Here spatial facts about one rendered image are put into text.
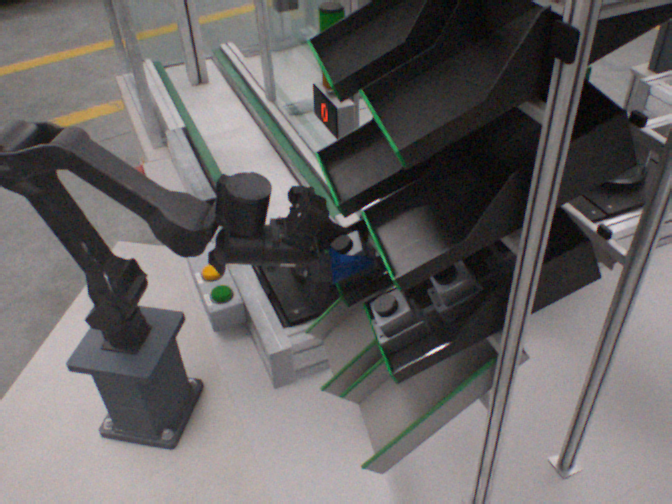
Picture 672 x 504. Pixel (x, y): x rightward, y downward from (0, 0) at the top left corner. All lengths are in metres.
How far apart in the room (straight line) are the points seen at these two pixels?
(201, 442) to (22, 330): 1.73
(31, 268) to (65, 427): 1.88
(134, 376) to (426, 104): 0.64
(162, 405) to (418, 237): 0.59
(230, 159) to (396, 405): 0.98
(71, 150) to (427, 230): 0.45
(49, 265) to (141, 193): 2.26
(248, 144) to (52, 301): 1.38
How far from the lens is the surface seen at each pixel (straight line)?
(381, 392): 1.02
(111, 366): 1.09
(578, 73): 0.60
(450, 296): 0.81
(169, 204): 0.87
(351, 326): 1.09
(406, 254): 0.74
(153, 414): 1.16
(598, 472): 1.20
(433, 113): 0.65
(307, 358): 1.22
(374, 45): 0.78
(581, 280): 0.82
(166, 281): 1.51
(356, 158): 0.88
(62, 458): 1.27
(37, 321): 2.86
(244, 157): 1.78
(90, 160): 0.87
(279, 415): 1.21
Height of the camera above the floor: 1.84
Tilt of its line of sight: 40 degrees down
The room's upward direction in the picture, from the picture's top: 3 degrees counter-clockwise
